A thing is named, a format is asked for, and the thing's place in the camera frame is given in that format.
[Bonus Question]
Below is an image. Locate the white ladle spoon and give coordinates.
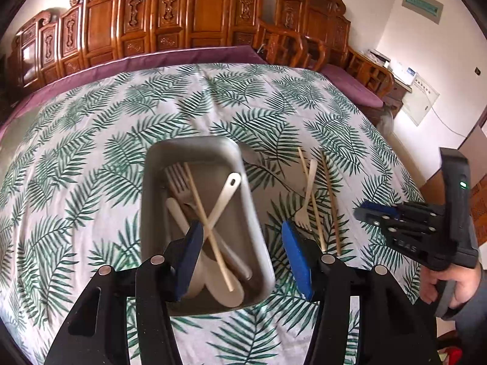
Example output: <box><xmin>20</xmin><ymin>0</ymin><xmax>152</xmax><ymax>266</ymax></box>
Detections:
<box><xmin>186</xmin><ymin>171</ymin><xmax>245</xmax><ymax>309</ymax></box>

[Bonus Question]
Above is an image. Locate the light bamboo chopstick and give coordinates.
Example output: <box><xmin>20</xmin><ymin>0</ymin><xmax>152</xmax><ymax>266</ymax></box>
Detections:
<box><xmin>183</xmin><ymin>162</ymin><xmax>234</xmax><ymax>292</ymax></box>

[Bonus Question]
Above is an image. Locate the cream plastic fork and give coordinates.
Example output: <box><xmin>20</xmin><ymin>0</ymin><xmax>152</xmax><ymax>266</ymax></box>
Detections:
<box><xmin>295</xmin><ymin>160</ymin><xmax>318</xmax><ymax>231</ymax></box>

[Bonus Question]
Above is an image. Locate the grey sleeve right forearm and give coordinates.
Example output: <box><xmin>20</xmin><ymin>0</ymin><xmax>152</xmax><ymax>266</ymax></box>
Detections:
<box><xmin>434</xmin><ymin>263</ymin><xmax>486</xmax><ymax>364</ymax></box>

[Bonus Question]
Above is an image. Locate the person's right hand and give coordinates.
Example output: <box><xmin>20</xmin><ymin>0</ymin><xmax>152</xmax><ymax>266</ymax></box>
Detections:
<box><xmin>420</xmin><ymin>261</ymin><xmax>483</xmax><ymax>309</ymax></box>

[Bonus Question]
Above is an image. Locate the tan wooden chopstick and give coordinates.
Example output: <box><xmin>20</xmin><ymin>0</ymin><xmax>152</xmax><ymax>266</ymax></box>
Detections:
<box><xmin>298</xmin><ymin>148</ymin><xmax>326</xmax><ymax>252</ymax></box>

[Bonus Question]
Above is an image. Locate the grey metal tray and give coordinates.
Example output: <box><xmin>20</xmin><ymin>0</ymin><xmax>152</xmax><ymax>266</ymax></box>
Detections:
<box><xmin>139</xmin><ymin>136</ymin><xmax>275</xmax><ymax>316</ymax></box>

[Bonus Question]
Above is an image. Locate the wooden side table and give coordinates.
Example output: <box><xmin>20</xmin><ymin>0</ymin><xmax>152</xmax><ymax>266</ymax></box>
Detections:
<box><xmin>382</xmin><ymin>78</ymin><xmax>412</xmax><ymax>118</ymax></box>

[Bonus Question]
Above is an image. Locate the purple armchair cushion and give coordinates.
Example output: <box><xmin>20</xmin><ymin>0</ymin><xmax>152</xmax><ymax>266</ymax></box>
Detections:
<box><xmin>321</xmin><ymin>64</ymin><xmax>384</xmax><ymax>109</ymax></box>

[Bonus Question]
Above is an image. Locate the leaf pattern tablecloth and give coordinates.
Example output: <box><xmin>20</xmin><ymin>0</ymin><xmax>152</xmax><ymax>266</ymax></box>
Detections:
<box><xmin>1</xmin><ymin>64</ymin><xmax>421</xmax><ymax>364</ymax></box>

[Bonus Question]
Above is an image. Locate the carved wooden armchair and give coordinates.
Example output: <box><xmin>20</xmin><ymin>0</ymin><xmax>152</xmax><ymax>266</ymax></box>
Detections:
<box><xmin>253</xmin><ymin>0</ymin><xmax>394</xmax><ymax>99</ymax></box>

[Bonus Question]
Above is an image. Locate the purple bench cushion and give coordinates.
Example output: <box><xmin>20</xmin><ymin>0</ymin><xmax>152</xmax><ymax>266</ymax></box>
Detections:
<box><xmin>1</xmin><ymin>45</ymin><xmax>265</xmax><ymax>134</ymax></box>

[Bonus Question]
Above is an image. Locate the carved wooden bench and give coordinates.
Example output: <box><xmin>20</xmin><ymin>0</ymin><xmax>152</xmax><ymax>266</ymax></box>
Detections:
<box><xmin>7</xmin><ymin>0</ymin><xmax>264</xmax><ymax>94</ymax></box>

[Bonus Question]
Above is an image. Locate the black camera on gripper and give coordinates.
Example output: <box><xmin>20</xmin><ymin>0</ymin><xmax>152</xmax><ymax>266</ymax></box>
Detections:
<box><xmin>440</xmin><ymin>148</ymin><xmax>472</xmax><ymax>252</ymax></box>

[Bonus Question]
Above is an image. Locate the white wall chart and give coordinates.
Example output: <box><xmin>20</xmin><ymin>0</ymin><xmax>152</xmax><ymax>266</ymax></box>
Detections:
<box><xmin>403</xmin><ymin>74</ymin><xmax>439</xmax><ymax>126</ymax></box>

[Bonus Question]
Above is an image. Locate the grey wall panel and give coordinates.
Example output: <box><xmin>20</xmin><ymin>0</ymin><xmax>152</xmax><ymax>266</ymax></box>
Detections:
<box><xmin>402</xmin><ymin>0</ymin><xmax>443</xmax><ymax>24</ymax></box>

